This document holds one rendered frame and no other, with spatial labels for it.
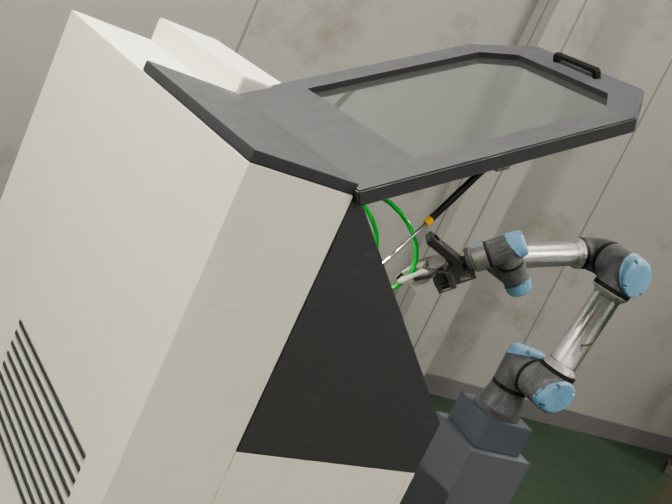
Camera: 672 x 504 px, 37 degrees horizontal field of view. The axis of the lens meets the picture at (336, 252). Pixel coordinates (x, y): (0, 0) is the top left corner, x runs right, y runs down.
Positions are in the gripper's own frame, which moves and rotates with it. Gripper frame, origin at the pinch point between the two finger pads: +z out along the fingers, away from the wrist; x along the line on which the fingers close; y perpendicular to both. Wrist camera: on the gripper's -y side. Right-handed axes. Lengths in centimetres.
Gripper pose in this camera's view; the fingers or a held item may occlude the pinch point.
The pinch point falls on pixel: (400, 276)
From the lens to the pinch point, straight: 278.8
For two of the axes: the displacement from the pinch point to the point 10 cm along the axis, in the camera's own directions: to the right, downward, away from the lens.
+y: 3.7, 8.2, 4.4
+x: 0.0, -4.7, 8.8
